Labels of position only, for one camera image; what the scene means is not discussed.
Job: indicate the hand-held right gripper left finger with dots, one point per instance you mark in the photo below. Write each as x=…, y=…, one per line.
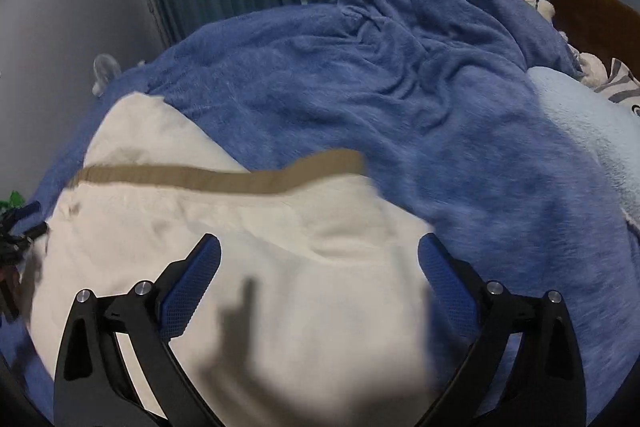
x=192, y=292

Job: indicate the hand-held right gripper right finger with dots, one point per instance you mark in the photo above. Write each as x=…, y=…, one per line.
x=447, y=292

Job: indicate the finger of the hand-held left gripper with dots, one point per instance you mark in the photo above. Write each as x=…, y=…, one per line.
x=32, y=231
x=25, y=210

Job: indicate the cream hooded jacket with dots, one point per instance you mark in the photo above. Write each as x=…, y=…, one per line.
x=210, y=237

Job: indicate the green plant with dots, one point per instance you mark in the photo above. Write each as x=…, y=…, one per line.
x=11, y=201

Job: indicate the white standing fan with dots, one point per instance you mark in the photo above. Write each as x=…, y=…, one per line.
x=104, y=72

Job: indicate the blue fleece blanket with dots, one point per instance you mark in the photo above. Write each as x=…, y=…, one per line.
x=400, y=117

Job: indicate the light blue fluffy pillow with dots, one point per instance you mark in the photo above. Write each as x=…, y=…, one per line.
x=592, y=127

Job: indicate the zebra striped plush toy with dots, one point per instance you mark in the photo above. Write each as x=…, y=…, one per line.
x=620, y=82

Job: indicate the white plush toy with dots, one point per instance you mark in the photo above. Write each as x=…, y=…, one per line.
x=542, y=7

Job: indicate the brown wooden headboard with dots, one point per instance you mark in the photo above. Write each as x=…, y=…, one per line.
x=595, y=19

